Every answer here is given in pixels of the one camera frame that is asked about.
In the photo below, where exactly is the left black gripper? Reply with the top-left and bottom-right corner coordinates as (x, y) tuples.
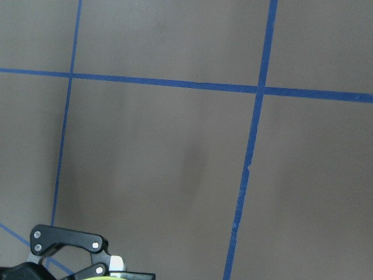
(1, 224), (156, 280)

